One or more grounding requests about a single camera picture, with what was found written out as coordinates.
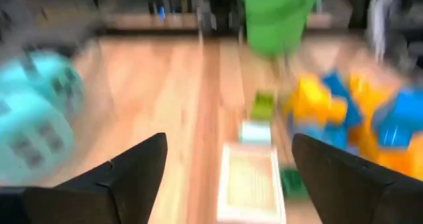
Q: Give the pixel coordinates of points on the playing card deck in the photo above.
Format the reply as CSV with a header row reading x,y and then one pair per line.
x,y
251,184

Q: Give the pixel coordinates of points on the green plastic bucket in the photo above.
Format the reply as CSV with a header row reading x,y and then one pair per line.
x,y
277,19

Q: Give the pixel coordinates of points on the small light green brick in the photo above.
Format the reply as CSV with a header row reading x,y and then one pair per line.
x,y
262,106

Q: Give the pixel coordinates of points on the yellow sloped toy block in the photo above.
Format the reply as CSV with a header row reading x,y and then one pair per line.
x,y
310,98

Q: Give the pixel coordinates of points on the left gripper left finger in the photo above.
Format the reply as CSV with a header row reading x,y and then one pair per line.
x,y
82,204

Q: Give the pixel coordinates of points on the small dark green brick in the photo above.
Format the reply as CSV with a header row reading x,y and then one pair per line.
x,y
291,182

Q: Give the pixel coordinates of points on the small mint brick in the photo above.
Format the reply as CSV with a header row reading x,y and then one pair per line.
x,y
255,133

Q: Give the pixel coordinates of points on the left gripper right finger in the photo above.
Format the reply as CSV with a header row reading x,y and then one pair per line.
x,y
363,204

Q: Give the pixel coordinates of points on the cyan foam die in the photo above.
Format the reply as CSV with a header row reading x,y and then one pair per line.
x,y
49,75
29,134

